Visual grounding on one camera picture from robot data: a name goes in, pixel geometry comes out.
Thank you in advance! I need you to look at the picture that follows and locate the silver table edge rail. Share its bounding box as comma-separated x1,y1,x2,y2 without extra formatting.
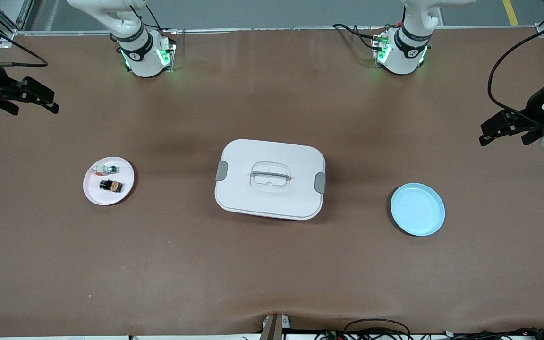
15,26,537,37

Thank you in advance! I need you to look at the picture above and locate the tangled black cable bundle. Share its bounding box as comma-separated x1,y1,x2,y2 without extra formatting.
314,328,544,340

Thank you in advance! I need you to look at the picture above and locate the white and green push-button switch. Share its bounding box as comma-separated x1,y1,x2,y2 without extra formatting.
90,163,119,176

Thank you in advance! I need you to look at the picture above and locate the white lidded box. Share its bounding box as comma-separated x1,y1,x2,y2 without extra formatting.
214,139,326,221

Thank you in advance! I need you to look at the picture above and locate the pink round plate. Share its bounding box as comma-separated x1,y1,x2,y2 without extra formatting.
83,156,135,206

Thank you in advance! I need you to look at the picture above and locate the black arm base cable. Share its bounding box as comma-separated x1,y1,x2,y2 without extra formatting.
331,21,398,50

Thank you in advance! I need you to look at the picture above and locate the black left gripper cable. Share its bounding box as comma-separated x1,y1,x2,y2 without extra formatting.
487,18,544,128

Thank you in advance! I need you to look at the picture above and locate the black looped cable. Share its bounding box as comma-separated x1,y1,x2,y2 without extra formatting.
343,318,413,340

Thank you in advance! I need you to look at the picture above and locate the light blue round plate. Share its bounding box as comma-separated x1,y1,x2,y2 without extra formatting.
390,183,446,237

